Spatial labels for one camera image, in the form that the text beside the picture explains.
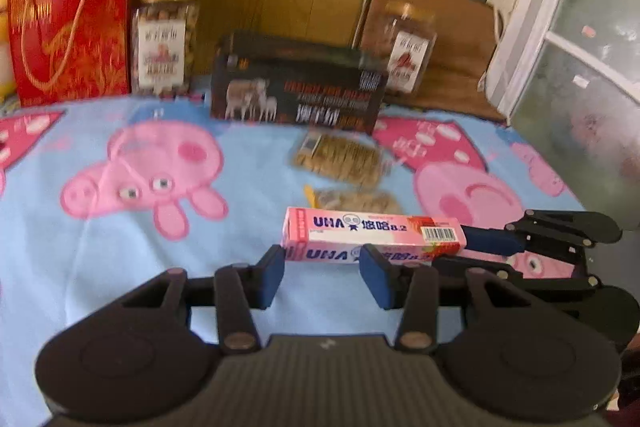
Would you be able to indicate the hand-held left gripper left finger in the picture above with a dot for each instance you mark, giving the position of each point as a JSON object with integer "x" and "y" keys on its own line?
{"x": 272, "y": 277}

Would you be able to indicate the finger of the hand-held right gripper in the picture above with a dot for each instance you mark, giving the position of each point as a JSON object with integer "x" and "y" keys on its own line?
{"x": 480, "y": 268}
{"x": 492, "y": 241}

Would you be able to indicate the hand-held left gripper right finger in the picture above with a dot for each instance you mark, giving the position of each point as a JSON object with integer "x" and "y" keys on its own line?
{"x": 377, "y": 279}

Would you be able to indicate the pink candy box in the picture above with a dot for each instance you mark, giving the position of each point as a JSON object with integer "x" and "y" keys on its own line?
{"x": 370, "y": 229}

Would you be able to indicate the clear yellow-edged peanut bag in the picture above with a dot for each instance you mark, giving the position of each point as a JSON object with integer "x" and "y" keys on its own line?
{"x": 355, "y": 201}

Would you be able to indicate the clear bag of brown biscuits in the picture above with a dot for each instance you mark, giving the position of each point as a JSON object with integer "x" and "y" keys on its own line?
{"x": 340, "y": 159}

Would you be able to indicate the printed blanket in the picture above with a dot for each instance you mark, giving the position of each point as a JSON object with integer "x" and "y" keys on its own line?
{"x": 150, "y": 207}

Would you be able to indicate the brown wooden chair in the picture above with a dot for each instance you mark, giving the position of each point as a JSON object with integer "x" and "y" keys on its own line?
{"x": 460, "y": 57}

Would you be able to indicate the black printed carton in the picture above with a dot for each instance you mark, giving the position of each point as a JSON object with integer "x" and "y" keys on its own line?
{"x": 300, "y": 82}

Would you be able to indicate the square gold lid nut jar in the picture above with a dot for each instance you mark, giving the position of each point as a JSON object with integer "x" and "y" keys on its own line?
{"x": 410, "y": 49}

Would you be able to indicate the round gold lid nut jar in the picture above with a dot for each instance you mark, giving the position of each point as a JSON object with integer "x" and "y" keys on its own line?
{"x": 162, "y": 47}

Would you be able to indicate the red gift bag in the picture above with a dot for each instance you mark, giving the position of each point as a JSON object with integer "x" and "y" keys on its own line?
{"x": 70, "y": 32}

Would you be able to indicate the white window frame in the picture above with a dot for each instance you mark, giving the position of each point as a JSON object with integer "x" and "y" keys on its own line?
{"x": 575, "y": 32}

